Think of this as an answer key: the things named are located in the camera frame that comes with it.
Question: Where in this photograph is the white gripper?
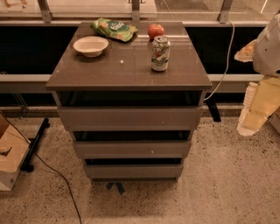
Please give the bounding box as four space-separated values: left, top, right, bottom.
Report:
237 78 280 136

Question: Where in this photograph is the black stand leg right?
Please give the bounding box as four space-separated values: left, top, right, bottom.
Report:
206 94 221 123

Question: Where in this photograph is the white paper bowl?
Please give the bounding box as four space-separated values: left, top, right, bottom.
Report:
73 36 109 58

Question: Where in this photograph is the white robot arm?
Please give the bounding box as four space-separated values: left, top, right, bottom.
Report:
234 12 280 136

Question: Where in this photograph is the black floor cable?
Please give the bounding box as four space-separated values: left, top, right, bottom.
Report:
0 110 83 224

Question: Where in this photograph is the black stand leg left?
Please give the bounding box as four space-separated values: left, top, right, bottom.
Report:
20 118 50 172

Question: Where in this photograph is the black stand leg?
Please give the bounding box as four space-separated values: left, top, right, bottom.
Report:
20 118 50 172
206 94 221 123

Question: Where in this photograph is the red apple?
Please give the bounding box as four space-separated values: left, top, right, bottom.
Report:
148 24 165 39

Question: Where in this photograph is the green snack bag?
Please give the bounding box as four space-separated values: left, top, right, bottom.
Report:
90 17 137 42

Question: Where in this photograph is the grey bottom drawer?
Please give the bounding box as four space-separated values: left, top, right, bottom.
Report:
84 164 183 179

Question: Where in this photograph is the metal window railing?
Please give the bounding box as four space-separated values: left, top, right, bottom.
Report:
0 0 280 95

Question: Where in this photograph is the grey middle drawer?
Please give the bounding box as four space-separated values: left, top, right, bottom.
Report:
73 141 191 158

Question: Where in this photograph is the grey top drawer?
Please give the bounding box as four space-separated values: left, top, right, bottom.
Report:
58 107 202 131

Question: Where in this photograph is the white cable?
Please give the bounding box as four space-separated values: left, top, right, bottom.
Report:
203 20 236 102

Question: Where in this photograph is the green white soda can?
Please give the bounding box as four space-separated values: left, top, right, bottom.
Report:
151 36 171 72

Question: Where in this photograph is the grey drawer cabinet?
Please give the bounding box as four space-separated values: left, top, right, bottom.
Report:
46 22 211 182

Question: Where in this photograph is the cardboard box right edge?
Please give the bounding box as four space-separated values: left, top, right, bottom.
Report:
269 107 280 134

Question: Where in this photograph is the grey drawer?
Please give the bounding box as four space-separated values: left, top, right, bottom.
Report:
84 164 183 179
58 107 202 131
73 141 191 158

